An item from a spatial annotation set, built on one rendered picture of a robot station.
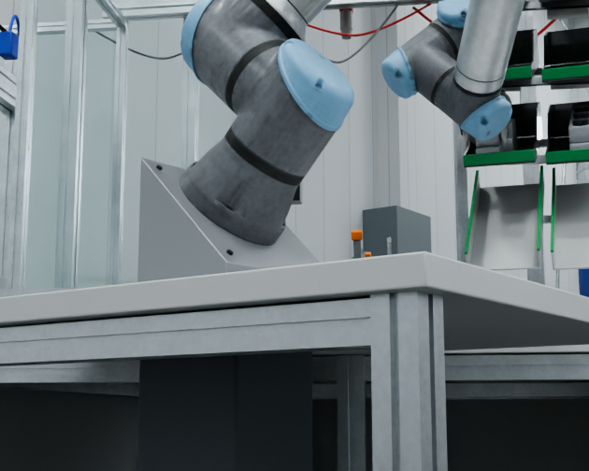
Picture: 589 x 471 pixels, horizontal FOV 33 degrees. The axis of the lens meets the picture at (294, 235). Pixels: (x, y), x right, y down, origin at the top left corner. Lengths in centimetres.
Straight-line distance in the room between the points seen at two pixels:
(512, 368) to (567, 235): 36
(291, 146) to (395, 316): 44
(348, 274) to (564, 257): 106
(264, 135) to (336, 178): 716
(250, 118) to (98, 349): 37
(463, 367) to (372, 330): 83
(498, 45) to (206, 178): 48
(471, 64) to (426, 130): 849
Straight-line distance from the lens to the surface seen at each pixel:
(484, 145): 189
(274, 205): 126
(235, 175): 124
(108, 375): 174
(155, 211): 127
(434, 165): 1001
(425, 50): 161
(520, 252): 185
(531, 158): 187
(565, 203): 201
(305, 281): 86
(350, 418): 165
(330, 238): 820
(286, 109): 122
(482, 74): 149
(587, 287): 270
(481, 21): 145
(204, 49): 132
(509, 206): 198
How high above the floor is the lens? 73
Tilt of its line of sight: 10 degrees up
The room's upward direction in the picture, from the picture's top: straight up
